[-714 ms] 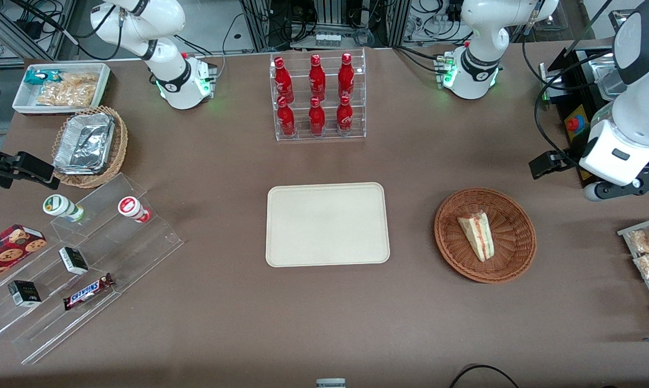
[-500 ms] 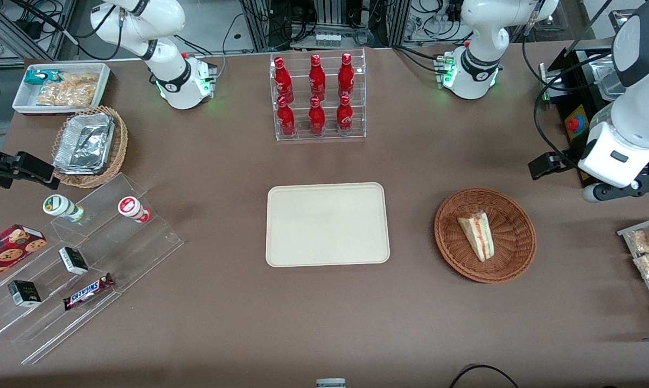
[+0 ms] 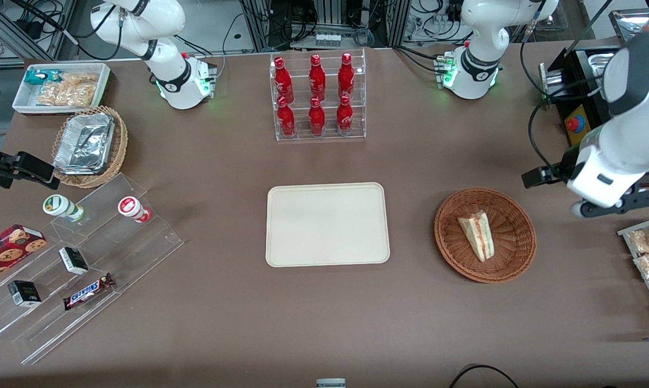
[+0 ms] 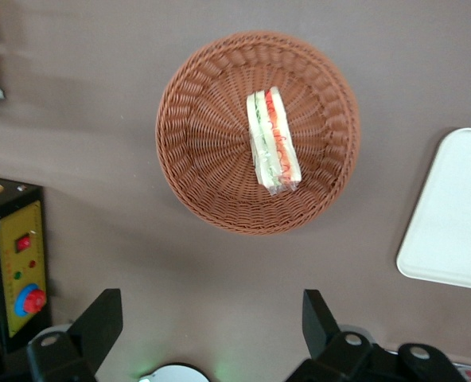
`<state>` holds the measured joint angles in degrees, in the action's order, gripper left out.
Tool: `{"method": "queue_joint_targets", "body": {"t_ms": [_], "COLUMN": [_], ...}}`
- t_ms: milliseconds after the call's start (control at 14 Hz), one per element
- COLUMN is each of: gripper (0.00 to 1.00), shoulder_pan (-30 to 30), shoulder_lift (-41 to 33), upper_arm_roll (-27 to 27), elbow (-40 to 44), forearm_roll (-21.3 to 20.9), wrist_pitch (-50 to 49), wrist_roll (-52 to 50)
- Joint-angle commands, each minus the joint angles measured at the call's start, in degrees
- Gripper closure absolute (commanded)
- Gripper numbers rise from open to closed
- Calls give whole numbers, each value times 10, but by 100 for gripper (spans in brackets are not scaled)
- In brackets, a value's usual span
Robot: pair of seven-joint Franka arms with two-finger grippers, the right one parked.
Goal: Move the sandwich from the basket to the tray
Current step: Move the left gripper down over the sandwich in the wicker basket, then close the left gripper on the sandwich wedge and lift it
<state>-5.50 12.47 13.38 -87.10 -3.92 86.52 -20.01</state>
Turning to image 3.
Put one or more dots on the brown wicker basket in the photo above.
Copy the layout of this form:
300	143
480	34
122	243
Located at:
510	237

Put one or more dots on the black food warmer appliance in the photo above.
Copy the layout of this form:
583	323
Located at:
583	91

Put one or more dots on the stacked foil containers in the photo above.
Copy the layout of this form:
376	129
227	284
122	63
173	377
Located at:
84	143

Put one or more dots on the clear acrylic bottle rack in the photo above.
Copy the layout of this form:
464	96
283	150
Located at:
356	97

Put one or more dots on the triangle sandwich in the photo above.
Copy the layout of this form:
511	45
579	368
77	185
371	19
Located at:
477	235

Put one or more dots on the green lid yogurt cup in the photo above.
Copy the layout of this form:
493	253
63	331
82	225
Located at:
60	206

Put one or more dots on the white plastic bin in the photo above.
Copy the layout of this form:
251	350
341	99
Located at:
25	102

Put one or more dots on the red cola bottle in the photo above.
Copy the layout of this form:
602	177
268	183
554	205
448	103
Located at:
283	81
286	119
344	117
346	75
317	78
316	118

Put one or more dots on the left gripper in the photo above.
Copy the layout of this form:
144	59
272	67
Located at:
563	166

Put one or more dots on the steel warmer pan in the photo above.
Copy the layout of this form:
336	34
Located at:
599	62

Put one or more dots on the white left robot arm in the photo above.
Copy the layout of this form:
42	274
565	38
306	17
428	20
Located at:
475	32

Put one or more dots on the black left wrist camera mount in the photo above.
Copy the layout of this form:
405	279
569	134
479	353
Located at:
626	203

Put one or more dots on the red cookie box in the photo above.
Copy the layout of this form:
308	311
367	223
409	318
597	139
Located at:
9	250

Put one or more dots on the small black white carton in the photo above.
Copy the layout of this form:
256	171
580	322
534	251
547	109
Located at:
74	260

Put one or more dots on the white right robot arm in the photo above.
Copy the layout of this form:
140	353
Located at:
162	59

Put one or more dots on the teal snack package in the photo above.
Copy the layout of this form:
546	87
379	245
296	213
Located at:
39	76

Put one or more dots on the light wicker basket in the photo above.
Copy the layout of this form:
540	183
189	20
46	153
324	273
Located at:
120	140

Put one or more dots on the aluminium frame rack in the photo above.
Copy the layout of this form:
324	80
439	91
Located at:
329	21

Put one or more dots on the red emergency stop button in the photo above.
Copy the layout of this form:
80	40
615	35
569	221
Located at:
573	124

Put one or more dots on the cream plastic tray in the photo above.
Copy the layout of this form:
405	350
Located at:
327	224

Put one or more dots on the grey device at table edge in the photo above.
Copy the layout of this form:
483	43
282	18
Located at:
330	383

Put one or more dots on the Snickers chocolate bar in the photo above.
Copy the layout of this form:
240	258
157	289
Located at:
87	292

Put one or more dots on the clear acrylic stepped display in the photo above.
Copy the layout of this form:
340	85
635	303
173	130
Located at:
135	253

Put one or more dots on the red lid yogurt cup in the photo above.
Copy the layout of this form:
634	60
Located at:
131	207

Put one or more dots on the clear bag of crackers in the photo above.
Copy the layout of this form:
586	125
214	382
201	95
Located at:
81	78
65	96

